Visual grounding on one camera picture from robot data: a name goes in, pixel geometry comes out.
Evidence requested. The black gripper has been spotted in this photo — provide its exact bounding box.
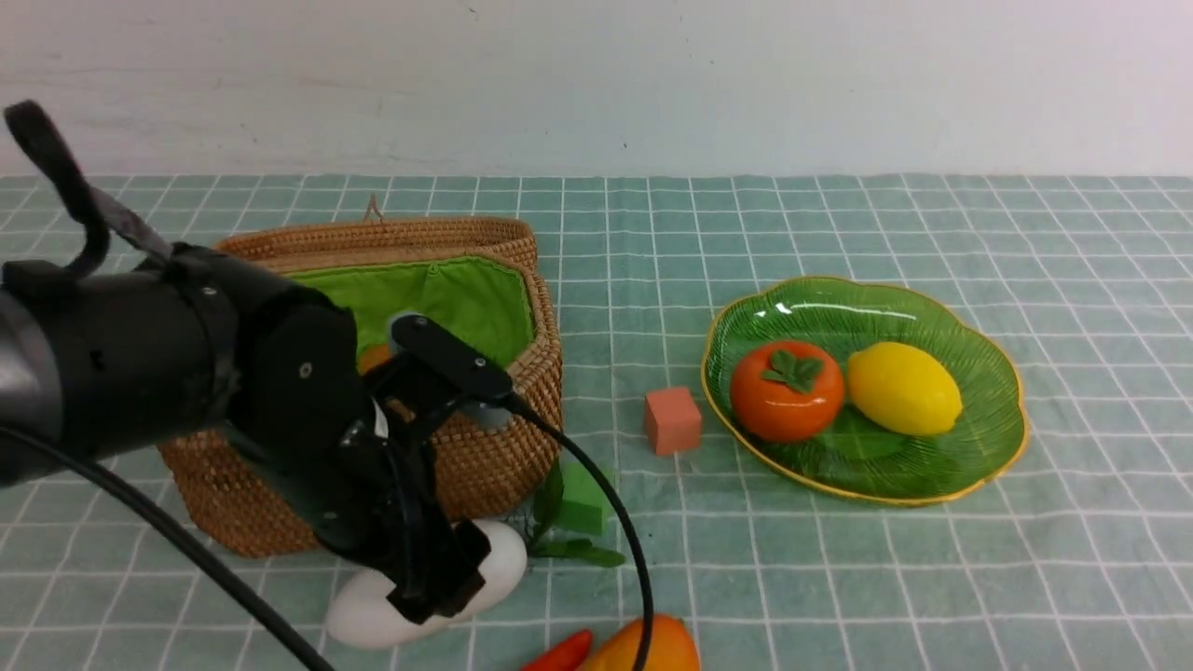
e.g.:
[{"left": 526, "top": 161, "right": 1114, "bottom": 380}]
[{"left": 280, "top": 396, "right": 492, "bottom": 624}]

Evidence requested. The white radish with leaves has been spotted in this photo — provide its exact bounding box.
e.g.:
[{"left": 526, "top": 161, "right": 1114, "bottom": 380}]
[{"left": 326, "top": 460, "right": 628, "bottom": 650}]

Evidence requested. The red chili pepper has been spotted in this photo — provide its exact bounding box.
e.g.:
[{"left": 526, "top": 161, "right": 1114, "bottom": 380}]
[{"left": 521, "top": 629, "right": 594, "bottom": 671}]

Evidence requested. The orange yellow mango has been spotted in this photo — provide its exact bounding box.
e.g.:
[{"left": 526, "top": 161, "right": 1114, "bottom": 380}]
[{"left": 579, "top": 614, "right": 701, "bottom": 670}]

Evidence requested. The brown potato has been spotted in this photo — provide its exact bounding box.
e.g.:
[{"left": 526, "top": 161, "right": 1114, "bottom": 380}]
[{"left": 358, "top": 343, "right": 392, "bottom": 375}]

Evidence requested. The orange persimmon with green calyx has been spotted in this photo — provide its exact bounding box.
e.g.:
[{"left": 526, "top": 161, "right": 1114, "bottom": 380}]
[{"left": 729, "top": 340, "right": 846, "bottom": 445}]

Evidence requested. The yellow lemon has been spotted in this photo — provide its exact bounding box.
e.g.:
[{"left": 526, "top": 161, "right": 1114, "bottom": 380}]
[{"left": 843, "top": 341, "right": 964, "bottom": 437}]

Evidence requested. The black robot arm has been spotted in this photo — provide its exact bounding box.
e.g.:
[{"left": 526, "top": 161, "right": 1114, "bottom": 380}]
[{"left": 4, "top": 245, "right": 509, "bottom": 623}]

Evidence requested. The green foam cube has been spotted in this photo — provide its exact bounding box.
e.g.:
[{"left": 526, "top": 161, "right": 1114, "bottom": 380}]
[{"left": 555, "top": 461, "right": 613, "bottom": 538}]

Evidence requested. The orange foam cube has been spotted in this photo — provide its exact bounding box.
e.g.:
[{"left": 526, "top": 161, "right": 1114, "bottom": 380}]
[{"left": 643, "top": 387, "right": 703, "bottom": 456}]

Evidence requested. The woven wicker basket green lining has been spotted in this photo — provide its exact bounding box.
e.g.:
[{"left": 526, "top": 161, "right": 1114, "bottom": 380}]
[{"left": 157, "top": 250, "right": 565, "bottom": 558}]

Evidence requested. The woven wicker basket lid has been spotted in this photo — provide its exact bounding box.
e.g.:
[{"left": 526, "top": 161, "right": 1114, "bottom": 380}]
[{"left": 214, "top": 197, "right": 540, "bottom": 273}]

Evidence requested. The green leaf glass plate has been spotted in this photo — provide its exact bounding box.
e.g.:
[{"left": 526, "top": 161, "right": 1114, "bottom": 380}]
[{"left": 700, "top": 276, "right": 1030, "bottom": 507}]

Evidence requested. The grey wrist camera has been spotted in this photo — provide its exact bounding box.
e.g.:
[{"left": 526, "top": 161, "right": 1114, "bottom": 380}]
[{"left": 389, "top": 310, "right": 513, "bottom": 431}]

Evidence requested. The black cable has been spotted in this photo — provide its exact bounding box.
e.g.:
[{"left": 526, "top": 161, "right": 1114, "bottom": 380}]
[{"left": 0, "top": 100, "right": 654, "bottom": 671}]

